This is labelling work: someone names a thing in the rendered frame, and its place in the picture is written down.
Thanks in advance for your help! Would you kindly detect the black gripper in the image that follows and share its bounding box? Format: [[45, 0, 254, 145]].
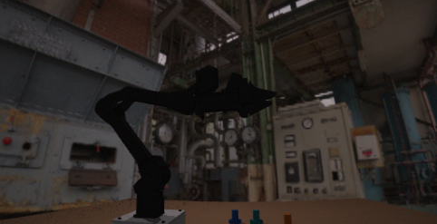
[[218, 78, 276, 118]]

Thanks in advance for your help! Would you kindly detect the orange-brown gear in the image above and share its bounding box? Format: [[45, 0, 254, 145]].
[[282, 213, 296, 224]]

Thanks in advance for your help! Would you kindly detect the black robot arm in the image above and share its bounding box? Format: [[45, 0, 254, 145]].
[[94, 66, 219, 219]]

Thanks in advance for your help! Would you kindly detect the dark teal gear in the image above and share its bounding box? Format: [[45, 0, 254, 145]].
[[250, 209, 263, 224]]

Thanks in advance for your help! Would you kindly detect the blue gear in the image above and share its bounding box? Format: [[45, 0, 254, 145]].
[[228, 209, 242, 224]]

